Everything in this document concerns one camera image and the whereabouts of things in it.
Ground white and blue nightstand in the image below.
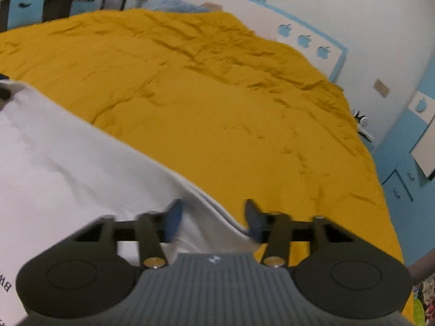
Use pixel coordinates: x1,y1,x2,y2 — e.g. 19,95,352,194
360,129,378,153

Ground blue desk drawer unit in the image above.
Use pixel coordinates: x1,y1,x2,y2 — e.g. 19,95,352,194
70,0,103,16

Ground white and blue headboard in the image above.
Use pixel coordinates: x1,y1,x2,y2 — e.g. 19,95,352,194
168,0,349,82

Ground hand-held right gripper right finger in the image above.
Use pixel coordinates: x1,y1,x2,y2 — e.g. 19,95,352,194
245,199,361,267

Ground black framed mirror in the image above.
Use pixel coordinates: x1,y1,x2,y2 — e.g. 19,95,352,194
409,115,435,181

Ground white printed sweatshirt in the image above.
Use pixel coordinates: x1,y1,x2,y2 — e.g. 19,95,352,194
0,80,259,326

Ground yellow quilted blanket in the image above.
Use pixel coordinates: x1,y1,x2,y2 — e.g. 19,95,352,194
0,8,414,326

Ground blue pillow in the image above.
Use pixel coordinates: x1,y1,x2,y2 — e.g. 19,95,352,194
150,0,205,14

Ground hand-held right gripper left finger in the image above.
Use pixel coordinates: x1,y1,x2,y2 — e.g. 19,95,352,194
70,199,185,269

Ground wooden wall switch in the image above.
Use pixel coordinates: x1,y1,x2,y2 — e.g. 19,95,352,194
374,79,391,98

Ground blue wardrobe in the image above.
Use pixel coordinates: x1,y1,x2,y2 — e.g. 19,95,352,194
374,71,435,269

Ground dark desk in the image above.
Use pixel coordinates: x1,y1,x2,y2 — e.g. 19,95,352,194
0,0,102,31

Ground black and white headphones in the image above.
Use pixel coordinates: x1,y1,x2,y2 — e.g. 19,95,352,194
352,109,374,141

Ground blue smiley face chair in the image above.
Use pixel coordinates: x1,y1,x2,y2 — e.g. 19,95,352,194
8,0,48,30

